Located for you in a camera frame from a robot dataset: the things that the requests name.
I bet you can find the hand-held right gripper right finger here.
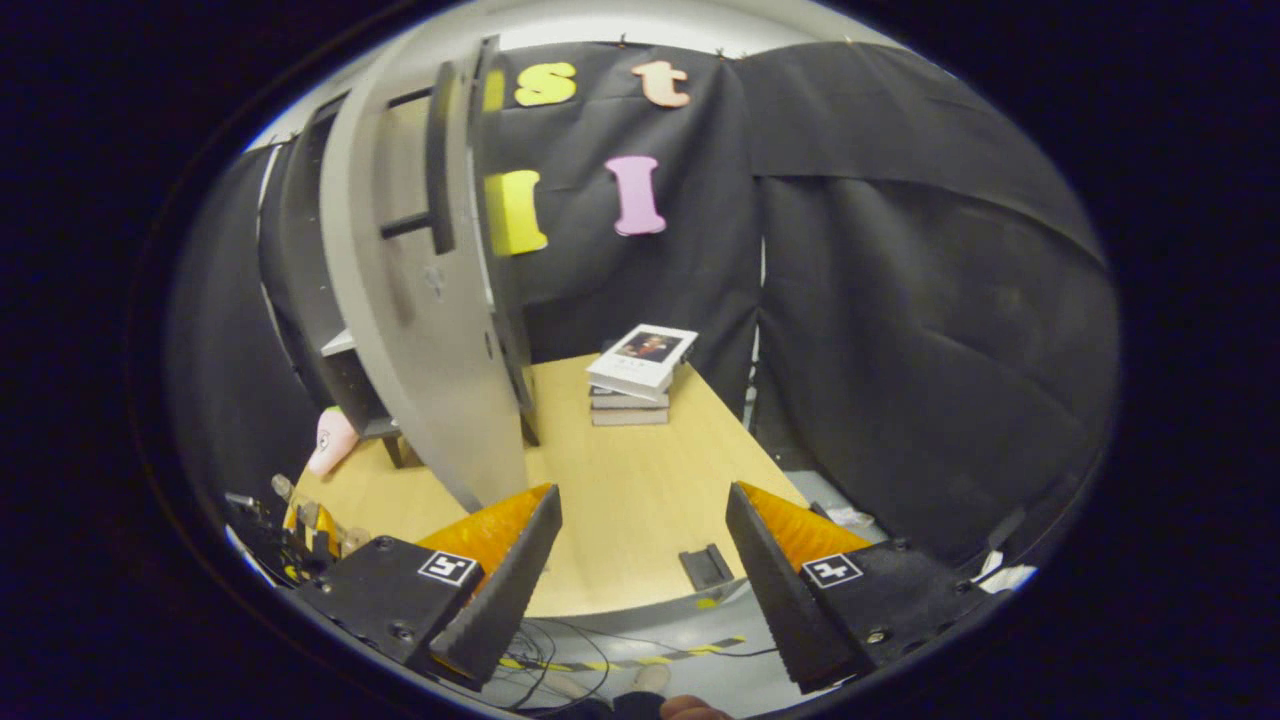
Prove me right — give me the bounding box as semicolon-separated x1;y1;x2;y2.
723;481;993;696

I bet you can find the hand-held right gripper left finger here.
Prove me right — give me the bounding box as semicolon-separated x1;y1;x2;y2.
291;484;565;691

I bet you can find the clear plastic bottle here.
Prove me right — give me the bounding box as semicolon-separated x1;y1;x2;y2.
270;473;373;557

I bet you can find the grey cabinet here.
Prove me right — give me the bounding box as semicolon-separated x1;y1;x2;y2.
258;90;546;471

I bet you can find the small black holder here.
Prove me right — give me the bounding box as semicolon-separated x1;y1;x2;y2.
679;542;737;592

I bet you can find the pink plush toy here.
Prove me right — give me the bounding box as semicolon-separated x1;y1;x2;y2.
307;404;360;477

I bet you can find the grey book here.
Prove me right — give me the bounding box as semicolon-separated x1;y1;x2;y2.
590;404;671;429

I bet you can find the white paper scrap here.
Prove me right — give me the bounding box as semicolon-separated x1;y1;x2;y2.
974;562;1039;597

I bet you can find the dark thin book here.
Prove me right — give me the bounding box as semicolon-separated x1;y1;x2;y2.
590;386;671;411

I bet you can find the white portrait book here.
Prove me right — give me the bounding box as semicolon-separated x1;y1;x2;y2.
585;322;700;404

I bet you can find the black backdrop cloth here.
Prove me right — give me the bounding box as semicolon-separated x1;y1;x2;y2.
165;40;1121;571

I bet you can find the black floor cable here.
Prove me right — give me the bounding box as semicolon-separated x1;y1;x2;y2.
498;614;783;714

